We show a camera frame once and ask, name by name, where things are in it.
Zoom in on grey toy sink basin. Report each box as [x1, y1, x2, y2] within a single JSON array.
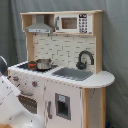
[[52, 67, 92, 81]]

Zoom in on wooden toy kitchen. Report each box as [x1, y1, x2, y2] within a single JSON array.
[[8, 10, 115, 128]]

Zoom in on grey range hood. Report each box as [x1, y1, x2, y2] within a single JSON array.
[[25, 15, 54, 34]]

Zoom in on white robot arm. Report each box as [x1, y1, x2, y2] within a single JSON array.
[[0, 56, 44, 128]]

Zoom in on white toy microwave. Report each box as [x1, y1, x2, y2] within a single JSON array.
[[55, 14, 92, 34]]

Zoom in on silver toy pot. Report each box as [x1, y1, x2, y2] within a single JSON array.
[[36, 59, 53, 70]]

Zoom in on black toy stovetop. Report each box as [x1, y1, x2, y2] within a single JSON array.
[[17, 61, 59, 73]]

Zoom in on black toy faucet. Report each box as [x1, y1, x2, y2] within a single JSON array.
[[76, 50, 94, 70]]

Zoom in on red oven knob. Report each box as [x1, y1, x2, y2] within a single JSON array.
[[32, 81, 38, 87]]

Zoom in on toy oven door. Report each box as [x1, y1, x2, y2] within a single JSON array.
[[18, 94, 37, 114]]

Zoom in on grey dishwasher dispenser panel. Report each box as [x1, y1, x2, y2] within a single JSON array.
[[55, 94, 71, 120]]

